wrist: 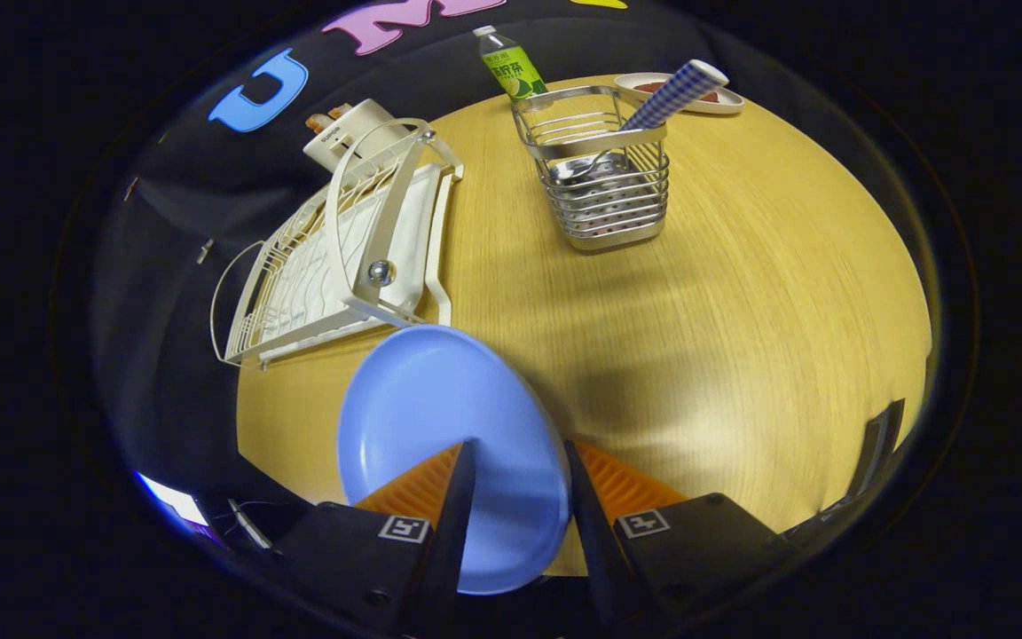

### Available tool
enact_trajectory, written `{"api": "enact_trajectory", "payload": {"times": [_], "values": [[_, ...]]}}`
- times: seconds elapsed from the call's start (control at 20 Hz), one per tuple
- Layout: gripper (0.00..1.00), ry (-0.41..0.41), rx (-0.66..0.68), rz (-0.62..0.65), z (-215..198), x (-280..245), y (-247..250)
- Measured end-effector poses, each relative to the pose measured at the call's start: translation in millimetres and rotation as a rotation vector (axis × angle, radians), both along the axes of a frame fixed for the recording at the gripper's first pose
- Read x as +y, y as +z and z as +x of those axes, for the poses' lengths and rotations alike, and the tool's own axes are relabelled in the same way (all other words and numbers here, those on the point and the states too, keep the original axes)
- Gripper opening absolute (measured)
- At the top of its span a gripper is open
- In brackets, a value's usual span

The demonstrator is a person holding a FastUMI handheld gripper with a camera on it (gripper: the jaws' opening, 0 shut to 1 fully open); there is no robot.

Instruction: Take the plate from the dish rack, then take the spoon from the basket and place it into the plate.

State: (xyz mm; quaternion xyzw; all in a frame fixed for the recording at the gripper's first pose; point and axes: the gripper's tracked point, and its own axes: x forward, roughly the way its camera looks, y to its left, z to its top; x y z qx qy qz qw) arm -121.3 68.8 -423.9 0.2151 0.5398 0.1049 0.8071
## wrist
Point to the blue plate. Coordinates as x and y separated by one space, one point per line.
440 399

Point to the computer monitor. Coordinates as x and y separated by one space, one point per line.
169 499

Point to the small white plate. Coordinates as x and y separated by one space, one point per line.
728 104

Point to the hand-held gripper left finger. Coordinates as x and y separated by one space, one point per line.
453 532

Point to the white toaster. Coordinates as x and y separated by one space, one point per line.
360 129

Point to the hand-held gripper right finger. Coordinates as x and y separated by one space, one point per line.
591 532

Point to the white side desk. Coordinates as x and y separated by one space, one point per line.
249 525

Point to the green label drink bottle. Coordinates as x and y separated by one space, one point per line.
514 71

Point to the copper backdrop clip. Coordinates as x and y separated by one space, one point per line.
131 187

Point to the silver backdrop clip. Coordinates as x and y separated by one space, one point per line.
203 251

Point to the red meat piece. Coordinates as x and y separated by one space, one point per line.
704 96
653 87

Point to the toasted bread slice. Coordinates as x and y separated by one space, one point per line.
340 110
320 118

